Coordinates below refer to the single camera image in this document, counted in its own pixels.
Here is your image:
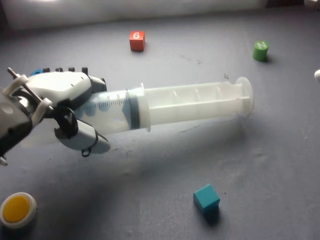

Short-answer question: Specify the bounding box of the white backdrop sheet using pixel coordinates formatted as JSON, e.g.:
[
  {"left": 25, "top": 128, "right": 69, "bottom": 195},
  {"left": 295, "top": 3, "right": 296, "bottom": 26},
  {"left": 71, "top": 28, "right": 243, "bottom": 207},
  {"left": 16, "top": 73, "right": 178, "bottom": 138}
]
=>
[{"left": 4, "top": 0, "right": 320, "bottom": 31}]

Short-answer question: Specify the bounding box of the green cylinder block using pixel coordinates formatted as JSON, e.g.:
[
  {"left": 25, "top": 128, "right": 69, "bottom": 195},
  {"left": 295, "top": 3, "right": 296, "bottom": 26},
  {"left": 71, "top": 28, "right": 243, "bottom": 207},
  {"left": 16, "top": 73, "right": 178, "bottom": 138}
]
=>
[{"left": 252, "top": 40, "right": 270, "bottom": 63}]

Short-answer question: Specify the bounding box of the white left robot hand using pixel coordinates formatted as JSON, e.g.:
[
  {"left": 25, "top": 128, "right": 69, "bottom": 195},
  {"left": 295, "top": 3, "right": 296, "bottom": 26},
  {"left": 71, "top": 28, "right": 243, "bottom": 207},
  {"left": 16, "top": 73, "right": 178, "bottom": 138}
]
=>
[{"left": 24, "top": 66, "right": 111, "bottom": 158}]

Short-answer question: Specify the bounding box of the teal cube block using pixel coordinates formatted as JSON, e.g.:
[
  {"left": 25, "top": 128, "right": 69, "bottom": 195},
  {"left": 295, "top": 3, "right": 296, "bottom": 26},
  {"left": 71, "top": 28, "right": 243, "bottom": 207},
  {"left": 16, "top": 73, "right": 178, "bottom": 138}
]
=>
[{"left": 192, "top": 184, "right": 221, "bottom": 222}]

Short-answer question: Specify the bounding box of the orange number cube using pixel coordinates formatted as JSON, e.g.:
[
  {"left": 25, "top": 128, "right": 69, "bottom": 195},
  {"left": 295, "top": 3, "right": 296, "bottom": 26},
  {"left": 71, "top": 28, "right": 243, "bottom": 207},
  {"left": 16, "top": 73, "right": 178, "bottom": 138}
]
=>
[{"left": 129, "top": 30, "right": 146, "bottom": 53}]

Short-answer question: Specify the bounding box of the grey table cloth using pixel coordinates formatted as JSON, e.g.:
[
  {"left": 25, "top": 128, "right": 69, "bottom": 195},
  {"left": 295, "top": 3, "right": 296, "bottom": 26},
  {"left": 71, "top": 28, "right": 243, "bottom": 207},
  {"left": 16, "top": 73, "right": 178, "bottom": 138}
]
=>
[{"left": 0, "top": 7, "right": 320, "bottom": 240}]

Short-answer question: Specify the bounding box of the yellow and white round button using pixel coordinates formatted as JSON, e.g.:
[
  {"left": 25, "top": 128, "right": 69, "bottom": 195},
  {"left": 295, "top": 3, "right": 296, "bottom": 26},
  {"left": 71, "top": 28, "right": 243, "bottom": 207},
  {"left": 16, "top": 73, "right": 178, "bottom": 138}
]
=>
[{"left": 0, "top": 191, "right": 38, "bottom": 230}]

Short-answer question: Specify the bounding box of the large clear plastic syringe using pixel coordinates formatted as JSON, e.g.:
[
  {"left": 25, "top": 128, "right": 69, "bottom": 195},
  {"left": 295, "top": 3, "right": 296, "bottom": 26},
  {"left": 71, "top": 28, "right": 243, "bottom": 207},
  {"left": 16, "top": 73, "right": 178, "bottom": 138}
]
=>
[{"left": 21, "top": 76, "right": 255, "bottom": 151}]

